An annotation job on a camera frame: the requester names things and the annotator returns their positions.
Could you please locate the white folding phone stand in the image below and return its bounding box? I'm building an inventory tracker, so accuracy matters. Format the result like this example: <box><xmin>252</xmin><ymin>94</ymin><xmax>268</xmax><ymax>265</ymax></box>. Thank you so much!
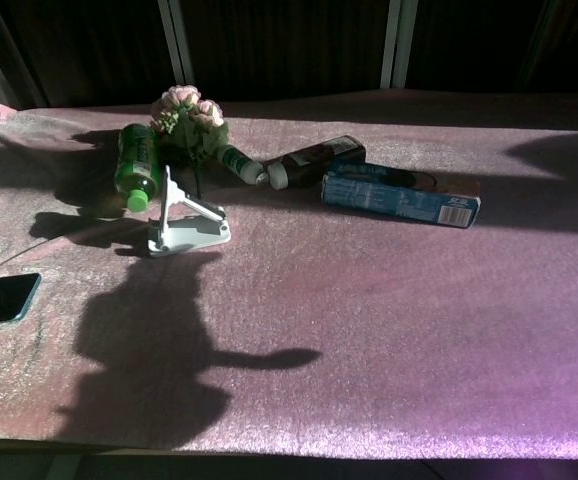
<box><xmin>146</xmin><ymin>164</ymin><xmax>232</xmax><ymax>259</ymax></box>

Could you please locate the green plastic bottle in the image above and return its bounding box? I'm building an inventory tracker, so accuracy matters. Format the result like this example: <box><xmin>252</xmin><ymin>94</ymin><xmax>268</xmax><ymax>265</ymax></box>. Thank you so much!
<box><xmin>113</xmin><ymin>123</ymin><xmax>160</xmax><ymax>212</ymax></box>

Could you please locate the pink artificial flower bouquet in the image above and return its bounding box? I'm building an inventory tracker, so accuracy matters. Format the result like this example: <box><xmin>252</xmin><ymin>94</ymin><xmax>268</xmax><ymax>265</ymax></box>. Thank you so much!
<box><xmin>148</xmin><ymin>84</ymin><xmax>231</xmax><ymax>197</ymax></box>

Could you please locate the small white green bottle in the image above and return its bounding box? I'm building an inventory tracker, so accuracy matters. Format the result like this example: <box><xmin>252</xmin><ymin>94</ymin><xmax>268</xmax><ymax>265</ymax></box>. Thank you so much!
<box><xmin>217</xmin><ymin>144</ymin><xmax>269</xmax><ymax>187</ymax></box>

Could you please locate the dark brown bottle white cap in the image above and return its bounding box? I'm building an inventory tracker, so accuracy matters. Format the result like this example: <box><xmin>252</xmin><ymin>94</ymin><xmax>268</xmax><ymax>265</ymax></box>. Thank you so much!
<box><xmin>266</xmin><ymin>134</ymin><xmax>368</xmax><ymax>192</ymax></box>

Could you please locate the pink fuzzy table cloth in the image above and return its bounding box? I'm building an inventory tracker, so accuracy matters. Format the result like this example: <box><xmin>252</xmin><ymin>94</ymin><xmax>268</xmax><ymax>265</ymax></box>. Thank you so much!
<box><xmin>0</xmin><ymin>89</ymin><xmax>578</xmax><ymax>459</ymax></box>

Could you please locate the blue toothpaste box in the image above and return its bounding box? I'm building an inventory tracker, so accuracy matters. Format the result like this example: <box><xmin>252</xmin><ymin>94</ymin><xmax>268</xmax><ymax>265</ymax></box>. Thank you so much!
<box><xmin>320</xmin><ymin>159</ymin><xmax>483</xmax><ymax>230</ymax></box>

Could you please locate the white frame post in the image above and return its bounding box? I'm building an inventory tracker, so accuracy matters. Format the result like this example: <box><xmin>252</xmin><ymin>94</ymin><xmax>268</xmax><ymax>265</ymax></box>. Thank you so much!
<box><xmin>155</xmin><ymin>0</ymin><xmax>196</xmax><ymax>92</ymax></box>
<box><xmin>378</xmin><ymin>0</ymin><xmax>419</xmax><ymax>90</ymax></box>

